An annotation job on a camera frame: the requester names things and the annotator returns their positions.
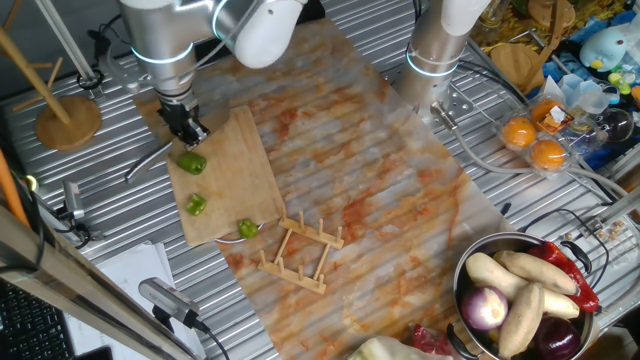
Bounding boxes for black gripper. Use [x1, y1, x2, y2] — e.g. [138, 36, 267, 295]
[157, 97, 211, 150]

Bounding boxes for steel cleaver knife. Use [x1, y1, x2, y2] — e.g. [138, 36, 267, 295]
[123, 94, 232, 184]

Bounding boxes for green chili pepper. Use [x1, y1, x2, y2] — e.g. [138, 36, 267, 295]
[175, 151, 208, 176]

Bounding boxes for green chili chunk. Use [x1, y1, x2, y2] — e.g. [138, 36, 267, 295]
[185, 193, 208, 217]

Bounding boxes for small green chili piece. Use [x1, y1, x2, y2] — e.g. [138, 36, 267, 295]
[237, 218, 260, 240]

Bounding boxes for red chili pepper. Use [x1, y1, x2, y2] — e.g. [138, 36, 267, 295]
[528, 241, 600, 314]

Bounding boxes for wooden cutting board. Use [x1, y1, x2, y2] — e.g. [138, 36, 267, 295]
[159, 104, 285, 247]

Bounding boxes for wooden mug tree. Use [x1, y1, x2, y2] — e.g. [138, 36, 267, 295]
[0, 0, 104, 152]

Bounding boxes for white paper sheets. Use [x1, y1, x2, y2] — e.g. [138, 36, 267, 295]
[64, 242, 206, 360]

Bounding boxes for wooden peg rack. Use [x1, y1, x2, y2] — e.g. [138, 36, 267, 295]
[258, 208, 346, 295]

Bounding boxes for orange pole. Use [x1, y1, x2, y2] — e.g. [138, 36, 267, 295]
[0, 149, 30, 229]

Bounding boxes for orange marble pattern mat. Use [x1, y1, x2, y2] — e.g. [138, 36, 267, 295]
[132, 17, 516, 360]

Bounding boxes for black smartphone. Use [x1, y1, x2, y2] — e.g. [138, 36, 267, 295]
[74, 344, 114, 360]

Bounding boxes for black keyboard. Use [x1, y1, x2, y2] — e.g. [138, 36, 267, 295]
[0, 279, 76, 360]

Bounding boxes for white green cabbage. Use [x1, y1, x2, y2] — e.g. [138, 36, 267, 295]
[347, 335, 454, 360]

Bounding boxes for red plastic bag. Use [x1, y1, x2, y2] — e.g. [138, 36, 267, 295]
[411, 323, 454, 357]

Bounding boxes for orange fruit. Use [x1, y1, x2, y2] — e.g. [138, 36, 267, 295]
[529, 138, 568, 171]
[530, 98, 564, 126]
[501, 116, 537, 150]

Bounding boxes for pale sweet potato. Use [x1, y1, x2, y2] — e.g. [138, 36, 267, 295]
[494, 249, 581, 296]
[464, 252, 581, 320]
[498, 282, 546, 359]

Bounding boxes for wooden stand with round base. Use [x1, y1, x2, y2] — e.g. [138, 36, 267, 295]
[489, 0, 576, 95]

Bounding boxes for pale purple onion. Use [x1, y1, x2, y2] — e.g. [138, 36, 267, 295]
[460, 285, 510, 332]

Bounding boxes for round wooden disc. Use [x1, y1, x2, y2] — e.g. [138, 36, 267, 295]
[527, 0, 577, 29]

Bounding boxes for clear plastic fruit tray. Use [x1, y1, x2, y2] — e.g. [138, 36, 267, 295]
[493, 92, 609, 179]

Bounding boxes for light blue plush toy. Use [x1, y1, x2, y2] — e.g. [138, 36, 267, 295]
[578, 27, 630, 73]

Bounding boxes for dark purple onion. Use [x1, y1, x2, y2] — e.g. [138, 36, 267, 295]
[534, 315, 583, 360]

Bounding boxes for clear glass sphere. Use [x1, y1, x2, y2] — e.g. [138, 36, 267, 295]
[597, 107, 636, 144]

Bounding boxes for green yellow toy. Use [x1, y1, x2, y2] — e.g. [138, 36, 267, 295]
[607, 69, 634, 96]

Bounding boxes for aluminium profile bar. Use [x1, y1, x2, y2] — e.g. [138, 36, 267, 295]
[594, 187, 640, 226]

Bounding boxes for black stand base plate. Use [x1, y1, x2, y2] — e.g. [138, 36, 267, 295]
[298, 0, 327, 25]
[193, 35, 242, 66]

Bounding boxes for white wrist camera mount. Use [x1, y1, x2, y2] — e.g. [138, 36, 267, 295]
[103, 42, 151, 96]

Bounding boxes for silver depth camera on clamp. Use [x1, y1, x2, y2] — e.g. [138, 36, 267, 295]
[55, 179, 104, 246]

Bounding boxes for metal pole with ring foot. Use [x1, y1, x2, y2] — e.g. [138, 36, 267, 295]
[33, 0, 107, 100]

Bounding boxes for grey camera on stand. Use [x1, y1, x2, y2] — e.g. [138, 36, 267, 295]
[138, 277, 201, 329]

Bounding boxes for aluminium frame beam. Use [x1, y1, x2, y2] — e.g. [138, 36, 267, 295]
[0, 204, 199, 360]

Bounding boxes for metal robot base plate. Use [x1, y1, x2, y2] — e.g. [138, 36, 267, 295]
[384, 62, 475, 126]

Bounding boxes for grey hose with metal connector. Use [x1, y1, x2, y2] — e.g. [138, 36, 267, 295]
[429, 101, 629, 199]

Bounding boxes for steel pot with black handles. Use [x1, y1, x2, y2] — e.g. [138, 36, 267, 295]
[446, 231, 604, 360]

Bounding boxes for thin black cable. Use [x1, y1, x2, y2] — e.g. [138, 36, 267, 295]
[517, 208, 611, 291]

